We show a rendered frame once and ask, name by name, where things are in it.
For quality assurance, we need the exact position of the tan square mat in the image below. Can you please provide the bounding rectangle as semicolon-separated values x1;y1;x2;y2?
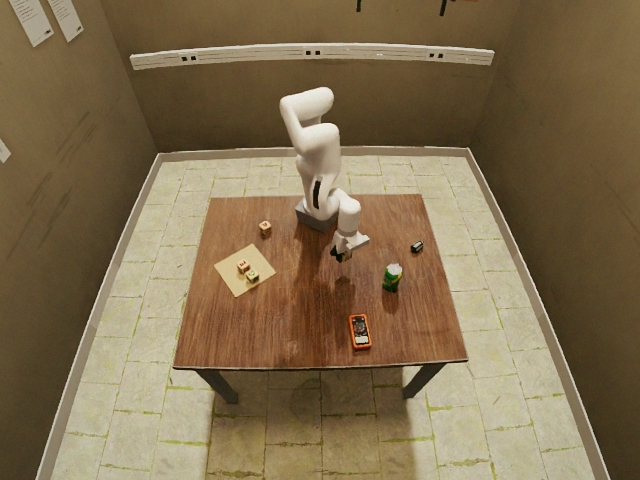
215;243;276;298

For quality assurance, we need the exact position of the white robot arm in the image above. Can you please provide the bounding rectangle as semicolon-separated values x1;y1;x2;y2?
280;87;370;253

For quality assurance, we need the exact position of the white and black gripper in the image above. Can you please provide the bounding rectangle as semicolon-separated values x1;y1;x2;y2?
330;230;349;263

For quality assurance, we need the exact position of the green drink can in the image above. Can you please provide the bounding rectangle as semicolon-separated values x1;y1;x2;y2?
382;263;402;291

